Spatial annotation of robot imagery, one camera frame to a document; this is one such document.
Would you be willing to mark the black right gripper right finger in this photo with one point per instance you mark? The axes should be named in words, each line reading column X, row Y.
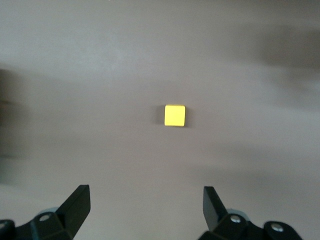
column 212, row 212

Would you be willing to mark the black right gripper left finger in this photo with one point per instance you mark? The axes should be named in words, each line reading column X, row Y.
column 72, row 210

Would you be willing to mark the yellow cube block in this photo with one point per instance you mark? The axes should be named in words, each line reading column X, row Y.
column 174, row 115

